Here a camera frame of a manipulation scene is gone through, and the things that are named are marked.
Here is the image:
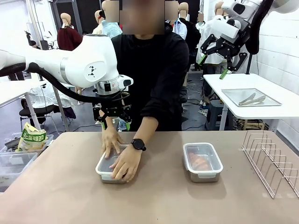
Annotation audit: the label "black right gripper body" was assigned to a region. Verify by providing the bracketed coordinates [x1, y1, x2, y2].
[216, 35, 248, 60]

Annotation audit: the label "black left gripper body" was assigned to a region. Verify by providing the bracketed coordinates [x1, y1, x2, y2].
[99, 102, 127, 117]

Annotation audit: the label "perforated metal baking tray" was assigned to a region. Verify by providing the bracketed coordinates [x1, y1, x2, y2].
[221, 88, 282, 107]

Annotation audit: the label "metal tongs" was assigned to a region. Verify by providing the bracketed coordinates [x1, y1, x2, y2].
[238, 92, 266, 105]

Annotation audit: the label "golden croissant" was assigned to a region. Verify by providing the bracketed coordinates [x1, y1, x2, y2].
[188, 153, 210, 171]

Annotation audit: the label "person's left forearm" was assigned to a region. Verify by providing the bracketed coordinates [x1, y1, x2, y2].
[136, 102, 164, 143]

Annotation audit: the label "person's right forearm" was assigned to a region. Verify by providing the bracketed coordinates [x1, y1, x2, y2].
[105, 117, 119, 131]

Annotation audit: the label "person's right hand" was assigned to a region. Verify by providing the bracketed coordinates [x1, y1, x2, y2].
[101, 127, 125, 160]

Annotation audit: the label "person's left hand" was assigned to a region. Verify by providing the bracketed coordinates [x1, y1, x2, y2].
[109, 147, 142, 183]

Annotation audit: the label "black tripod stand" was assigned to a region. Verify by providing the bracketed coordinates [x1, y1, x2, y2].
[245, 53, 254, 75]

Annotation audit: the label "mannequin in dark coat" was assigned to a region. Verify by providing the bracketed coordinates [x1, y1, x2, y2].
[172, 2, 202, 70]

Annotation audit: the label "white side table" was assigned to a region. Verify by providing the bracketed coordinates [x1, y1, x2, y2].
[202, 73, 299, 132]

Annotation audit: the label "mannequin in white shirt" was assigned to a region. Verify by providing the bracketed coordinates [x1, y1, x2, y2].
[195, 1, 234, 72]

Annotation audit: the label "black wristwatch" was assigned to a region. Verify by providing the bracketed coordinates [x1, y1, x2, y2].
[130, 139, 147, 152]

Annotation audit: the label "person in black top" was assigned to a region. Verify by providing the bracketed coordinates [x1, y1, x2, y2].
[111, 0, 190, 132]

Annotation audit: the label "grey step stool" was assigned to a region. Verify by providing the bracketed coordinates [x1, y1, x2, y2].
[205, 100, 234, 131]

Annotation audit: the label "black chair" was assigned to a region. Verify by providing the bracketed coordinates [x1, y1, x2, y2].
[19, 104, 56, 126]

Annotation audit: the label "green yellow snack bag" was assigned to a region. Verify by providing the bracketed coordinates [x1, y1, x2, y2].
[15, 122, 49, 153]

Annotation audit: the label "mannequin in light blue shirt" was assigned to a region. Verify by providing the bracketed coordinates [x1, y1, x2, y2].
[100, 0, 122, 39]

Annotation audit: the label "mannequin in maroon garment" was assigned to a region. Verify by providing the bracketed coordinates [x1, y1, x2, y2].
[57, 13, 83, 51]

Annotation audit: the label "white work table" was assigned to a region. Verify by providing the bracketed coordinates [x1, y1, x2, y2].
[0, 79, 71, 132]

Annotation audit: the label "mannequin in cream jacket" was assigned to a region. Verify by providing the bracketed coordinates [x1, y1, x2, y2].
[92, 10, 106, 35]

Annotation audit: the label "clear plastic bin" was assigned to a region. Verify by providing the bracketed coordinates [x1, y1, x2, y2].
[0, 151, 39, 193]
[0, 132, 55, 155]

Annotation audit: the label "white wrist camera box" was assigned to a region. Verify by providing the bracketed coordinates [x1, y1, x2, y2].
[220, 20, 242, 39]

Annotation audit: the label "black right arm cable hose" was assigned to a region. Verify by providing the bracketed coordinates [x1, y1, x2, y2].
[246, 0, 274, 56]

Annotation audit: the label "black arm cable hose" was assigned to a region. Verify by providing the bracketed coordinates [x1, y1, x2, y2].
[0, 62, 131, 105]
[246, 0, 274, 56]

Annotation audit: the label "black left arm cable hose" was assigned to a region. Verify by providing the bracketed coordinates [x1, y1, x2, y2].
[0, 62, 131, 105]

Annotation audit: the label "metal wire lid rack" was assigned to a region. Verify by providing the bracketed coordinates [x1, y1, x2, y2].
[242, 130, 299, 199]

